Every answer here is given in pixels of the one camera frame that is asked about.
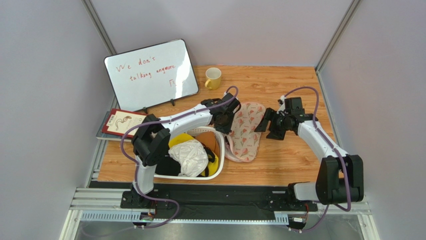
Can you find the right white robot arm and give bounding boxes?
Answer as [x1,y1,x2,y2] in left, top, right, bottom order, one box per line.
[255,96,364,205]

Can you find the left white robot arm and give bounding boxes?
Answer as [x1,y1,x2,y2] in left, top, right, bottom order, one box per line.
[131,92,241,197]

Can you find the orange bra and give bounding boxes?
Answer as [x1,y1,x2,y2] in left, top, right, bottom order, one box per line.
[195,131,221,157]

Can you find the white plastic laundry basket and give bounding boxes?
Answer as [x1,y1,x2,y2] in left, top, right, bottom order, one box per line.
[154,126,225,181]

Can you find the yellow bra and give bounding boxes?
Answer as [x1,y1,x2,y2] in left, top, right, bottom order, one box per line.
[168,133,217,177]

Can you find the black bra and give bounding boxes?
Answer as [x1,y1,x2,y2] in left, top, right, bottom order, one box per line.
[155,156,181,177]

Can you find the yellow ceramic mug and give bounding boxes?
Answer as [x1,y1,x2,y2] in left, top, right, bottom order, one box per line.
[204,67,222,90]

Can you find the white dry-erase board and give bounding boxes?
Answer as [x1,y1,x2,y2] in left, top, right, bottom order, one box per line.
[104,38,200,112]

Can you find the red cover book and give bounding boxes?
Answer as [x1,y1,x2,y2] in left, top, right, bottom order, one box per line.
[107,108,147,134]

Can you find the grey book underneath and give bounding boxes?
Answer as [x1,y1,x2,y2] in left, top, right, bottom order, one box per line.
[96,111,124,142]

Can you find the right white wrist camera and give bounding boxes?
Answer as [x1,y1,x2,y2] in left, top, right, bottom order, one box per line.
[278,95,286,105]

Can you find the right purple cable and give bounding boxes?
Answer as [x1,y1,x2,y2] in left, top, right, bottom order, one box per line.
[277,86,352,233]

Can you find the purple cable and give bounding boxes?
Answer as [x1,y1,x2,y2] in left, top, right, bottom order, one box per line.
[277,86,352,233]
[120,85,240,229]

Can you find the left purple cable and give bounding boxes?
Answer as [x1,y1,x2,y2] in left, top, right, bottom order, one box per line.
[120,85,240,229]

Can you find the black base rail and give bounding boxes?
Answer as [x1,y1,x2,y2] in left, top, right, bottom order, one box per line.
[120,183,318,221]

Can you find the aluminium frame rails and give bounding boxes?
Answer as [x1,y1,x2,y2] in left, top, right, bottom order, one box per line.
[69,187,380,240]

